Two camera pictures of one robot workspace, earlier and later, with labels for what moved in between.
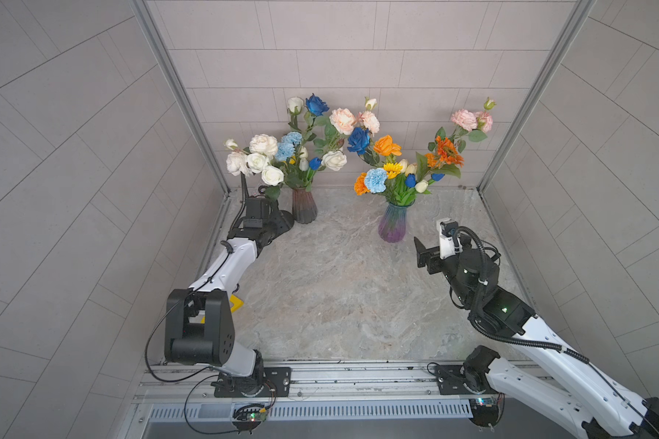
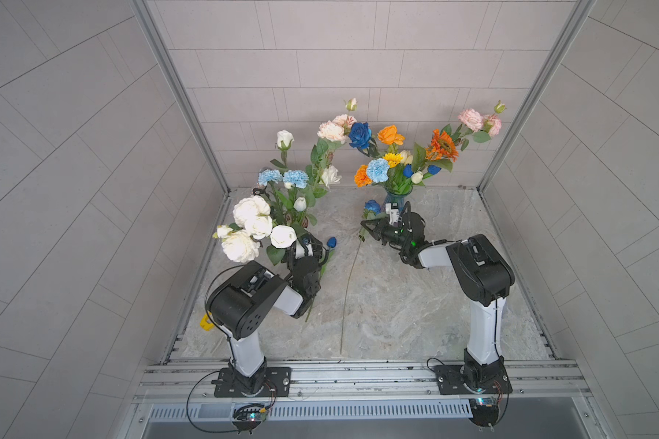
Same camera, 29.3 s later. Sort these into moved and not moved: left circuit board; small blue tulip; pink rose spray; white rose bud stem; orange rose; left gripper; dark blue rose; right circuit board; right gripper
Moved: left gripper; white rose bud stem; orange rose; right gripper; pink rose spray; dark blue rose; small blue tulip
Not moved: right circuit board; left circuit board
